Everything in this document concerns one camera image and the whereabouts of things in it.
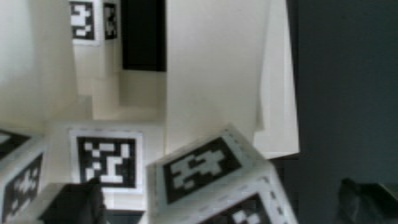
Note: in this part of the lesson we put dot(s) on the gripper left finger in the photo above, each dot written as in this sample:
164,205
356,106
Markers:
77,207

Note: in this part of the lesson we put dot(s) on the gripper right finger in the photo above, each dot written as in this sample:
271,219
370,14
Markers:
367,203

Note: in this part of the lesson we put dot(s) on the white tagged cube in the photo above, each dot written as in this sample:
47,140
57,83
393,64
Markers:
22,154
214,185

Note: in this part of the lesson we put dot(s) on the white chair back frame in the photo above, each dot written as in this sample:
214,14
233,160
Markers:
228,90

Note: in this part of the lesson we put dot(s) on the white chair leg block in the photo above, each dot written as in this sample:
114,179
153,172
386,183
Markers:
95,14

